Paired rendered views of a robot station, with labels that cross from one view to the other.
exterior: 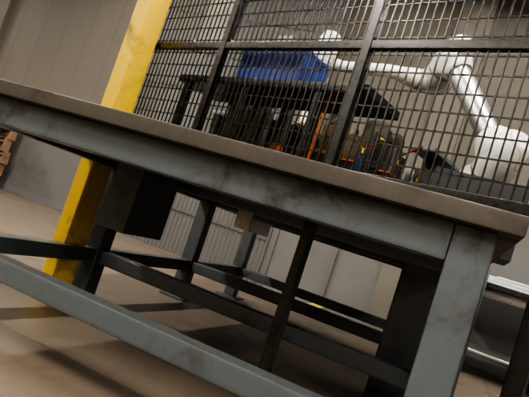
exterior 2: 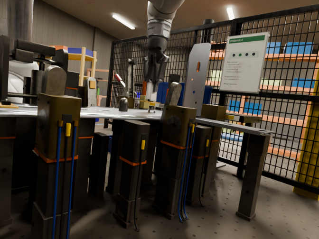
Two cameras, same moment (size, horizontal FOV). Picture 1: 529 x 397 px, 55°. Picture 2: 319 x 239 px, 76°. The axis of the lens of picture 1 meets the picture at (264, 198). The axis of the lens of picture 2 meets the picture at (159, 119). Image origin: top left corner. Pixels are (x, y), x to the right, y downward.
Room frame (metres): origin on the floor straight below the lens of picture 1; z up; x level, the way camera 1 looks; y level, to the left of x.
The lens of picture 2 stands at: (3.13, 0.02, 1.07)
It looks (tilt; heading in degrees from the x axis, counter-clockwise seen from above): 6 degrees down; 183
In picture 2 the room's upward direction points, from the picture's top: 7 degrees clockwise
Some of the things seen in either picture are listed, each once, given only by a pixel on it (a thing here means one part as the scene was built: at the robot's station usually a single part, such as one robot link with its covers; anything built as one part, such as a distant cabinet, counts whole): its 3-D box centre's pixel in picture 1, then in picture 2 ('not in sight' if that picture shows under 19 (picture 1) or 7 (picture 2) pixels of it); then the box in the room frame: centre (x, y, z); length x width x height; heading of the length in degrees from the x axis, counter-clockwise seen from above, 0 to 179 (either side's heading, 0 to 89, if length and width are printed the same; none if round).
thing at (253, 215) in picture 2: (211, 143); (252, 175); (2.45, 0.33, 0.84); 0.05 x 0.05 x 0.29; 48
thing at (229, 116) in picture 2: (276, 94); (179, 107); (1.85, 0.08, 1.02); 0.90 x 0.22 x 0.03; 48
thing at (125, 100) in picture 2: not in sight; (123, 106); (2.41, -0.14, 1.02); 0.03 x 0.03 x 0.07
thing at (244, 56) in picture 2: (224, 9); (242, 63); (1.96, 0.38, 1.30); 0.23 x 0.02 x 0.31; 48
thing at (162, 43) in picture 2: not in sight; (156, 51); (2.31, -0.06, 1.24); 0.08 x 0.07 x 0.09; 48
